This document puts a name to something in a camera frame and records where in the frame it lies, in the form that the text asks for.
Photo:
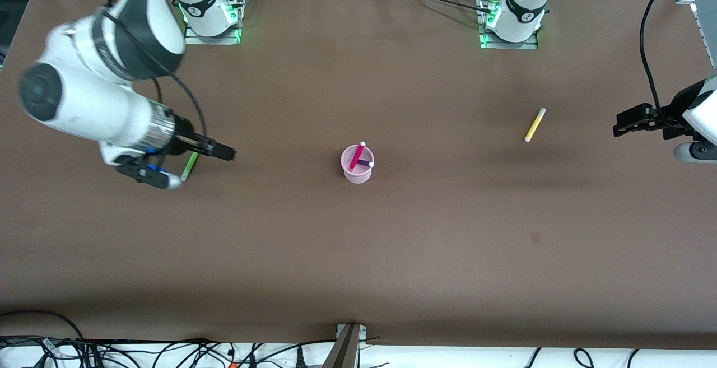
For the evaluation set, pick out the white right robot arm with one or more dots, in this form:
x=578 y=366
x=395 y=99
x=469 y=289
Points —
x=95 y=99

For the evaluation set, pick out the green marker pen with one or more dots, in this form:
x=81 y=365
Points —
x=190 y=166

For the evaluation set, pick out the pink mesh pen holder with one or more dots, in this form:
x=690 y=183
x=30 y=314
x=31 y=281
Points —
x=357 y=176

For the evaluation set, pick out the pink marker pen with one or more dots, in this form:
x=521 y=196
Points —
x=357 y=155

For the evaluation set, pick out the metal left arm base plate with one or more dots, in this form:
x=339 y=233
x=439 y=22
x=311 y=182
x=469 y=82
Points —
x=510 y=45

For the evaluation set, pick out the metal table clamp bracket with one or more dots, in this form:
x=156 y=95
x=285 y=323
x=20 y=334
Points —
x=346 y=348

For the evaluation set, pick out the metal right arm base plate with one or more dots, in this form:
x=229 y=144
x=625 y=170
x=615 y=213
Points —
x=213 y=38

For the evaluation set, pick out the purple marker pen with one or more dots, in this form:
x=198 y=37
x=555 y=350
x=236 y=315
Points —
x=367 y=163

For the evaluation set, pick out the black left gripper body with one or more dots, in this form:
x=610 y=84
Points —
x=674 y=110

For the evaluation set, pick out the aluminium frame profile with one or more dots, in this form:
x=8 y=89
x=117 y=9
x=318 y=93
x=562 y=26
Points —
x=697 y=4

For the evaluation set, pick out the yellow marker pen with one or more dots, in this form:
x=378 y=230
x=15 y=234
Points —
x=535 y=125

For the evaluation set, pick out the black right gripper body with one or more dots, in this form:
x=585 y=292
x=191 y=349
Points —
x=185 y=137

